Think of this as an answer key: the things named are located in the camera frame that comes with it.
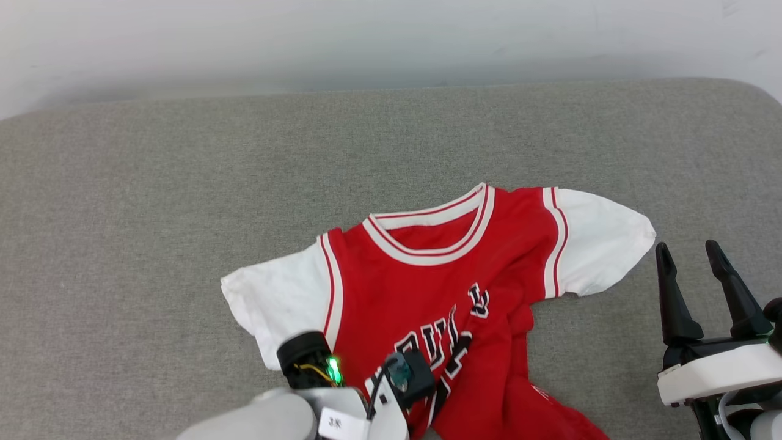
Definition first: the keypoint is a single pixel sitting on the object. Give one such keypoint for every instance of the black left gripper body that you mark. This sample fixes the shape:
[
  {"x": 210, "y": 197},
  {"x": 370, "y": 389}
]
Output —
[{"x": 305, "y": 354}]

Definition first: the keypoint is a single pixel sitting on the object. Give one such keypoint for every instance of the black right camera plug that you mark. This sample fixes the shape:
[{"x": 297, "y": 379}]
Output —
[{"x": 774, "y": 318}]

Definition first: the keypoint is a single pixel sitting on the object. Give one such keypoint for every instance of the red and white basketball jersey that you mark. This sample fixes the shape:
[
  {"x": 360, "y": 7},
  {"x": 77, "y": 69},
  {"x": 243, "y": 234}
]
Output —
[{"x": 427, "y": 287}]

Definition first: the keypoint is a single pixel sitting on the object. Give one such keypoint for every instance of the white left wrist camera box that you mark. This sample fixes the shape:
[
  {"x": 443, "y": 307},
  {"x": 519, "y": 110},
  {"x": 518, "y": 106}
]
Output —
[{"x": 391, "y": 421}]

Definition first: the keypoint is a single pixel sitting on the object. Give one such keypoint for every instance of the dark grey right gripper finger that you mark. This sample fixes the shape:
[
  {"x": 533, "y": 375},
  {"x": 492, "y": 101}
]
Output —
[
  {"x": 736, "y": 293},
  {"x": 672, "y": 299}
]

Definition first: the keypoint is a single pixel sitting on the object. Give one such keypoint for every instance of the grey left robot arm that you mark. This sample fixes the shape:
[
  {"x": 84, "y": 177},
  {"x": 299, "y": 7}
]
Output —
[{"x": 256, "y": 421}]

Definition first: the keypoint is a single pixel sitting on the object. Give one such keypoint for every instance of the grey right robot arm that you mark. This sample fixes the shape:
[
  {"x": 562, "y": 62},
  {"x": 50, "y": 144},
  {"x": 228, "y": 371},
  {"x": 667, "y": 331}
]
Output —
[{"x": 770, "y": 428}]

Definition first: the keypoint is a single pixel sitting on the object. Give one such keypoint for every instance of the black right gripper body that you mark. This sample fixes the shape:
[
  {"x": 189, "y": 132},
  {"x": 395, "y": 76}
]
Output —
[{"x": 708, "y": 349}]

